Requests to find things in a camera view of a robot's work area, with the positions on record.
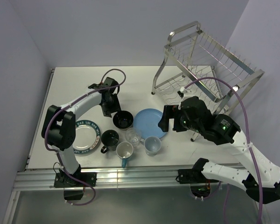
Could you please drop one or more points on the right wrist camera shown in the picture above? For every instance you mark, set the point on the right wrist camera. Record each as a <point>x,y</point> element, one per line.
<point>182,92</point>

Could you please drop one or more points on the blue plastic plate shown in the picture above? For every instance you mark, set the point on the blue plastic plate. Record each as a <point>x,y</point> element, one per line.
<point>146,121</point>

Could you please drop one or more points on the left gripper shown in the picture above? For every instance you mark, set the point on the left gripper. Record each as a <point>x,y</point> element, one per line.
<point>115,108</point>

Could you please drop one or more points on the teal mug white inside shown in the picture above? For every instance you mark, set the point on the teal mug white inside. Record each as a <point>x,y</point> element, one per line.
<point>124,151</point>

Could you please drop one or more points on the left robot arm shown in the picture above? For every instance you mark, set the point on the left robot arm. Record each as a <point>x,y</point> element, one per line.
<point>59,129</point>

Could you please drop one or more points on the black mug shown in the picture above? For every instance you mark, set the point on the black mug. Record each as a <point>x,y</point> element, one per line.
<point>110,140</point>

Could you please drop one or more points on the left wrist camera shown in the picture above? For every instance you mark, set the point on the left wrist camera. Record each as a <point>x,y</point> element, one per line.
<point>110,82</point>

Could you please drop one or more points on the grey blue plastic cup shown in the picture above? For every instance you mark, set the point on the grey blue plastic cup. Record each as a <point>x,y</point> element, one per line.
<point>152,145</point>

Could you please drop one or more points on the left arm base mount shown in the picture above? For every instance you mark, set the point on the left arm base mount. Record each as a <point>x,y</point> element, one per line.
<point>74,190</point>

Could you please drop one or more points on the black bowl tan outside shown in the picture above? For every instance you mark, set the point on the black bowl tan outside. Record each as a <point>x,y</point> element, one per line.
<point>123,120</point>

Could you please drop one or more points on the stainless steel dish rack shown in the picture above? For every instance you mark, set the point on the stainless steel dish rack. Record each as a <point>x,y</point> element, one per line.
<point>195,60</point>

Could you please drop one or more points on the aluminium mounting rail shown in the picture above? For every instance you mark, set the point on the aluminium mounting rail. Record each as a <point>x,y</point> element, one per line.
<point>106,178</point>

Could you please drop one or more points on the clear plastic glass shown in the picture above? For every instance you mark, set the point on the clear plastic glass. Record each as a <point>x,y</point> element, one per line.
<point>133,136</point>

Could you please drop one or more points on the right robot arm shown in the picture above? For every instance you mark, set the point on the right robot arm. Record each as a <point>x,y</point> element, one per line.
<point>260,177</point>

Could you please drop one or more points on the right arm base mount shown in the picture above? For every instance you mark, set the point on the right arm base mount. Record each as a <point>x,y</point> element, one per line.
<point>201,187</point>

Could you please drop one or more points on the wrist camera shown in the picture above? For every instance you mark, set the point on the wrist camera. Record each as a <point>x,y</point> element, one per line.
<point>182,92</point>
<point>110,82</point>

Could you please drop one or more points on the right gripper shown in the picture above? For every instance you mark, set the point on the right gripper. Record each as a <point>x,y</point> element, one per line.
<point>168,112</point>

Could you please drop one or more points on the white plate green rim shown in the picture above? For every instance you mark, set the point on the white plate green rim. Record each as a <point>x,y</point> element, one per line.
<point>88,135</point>

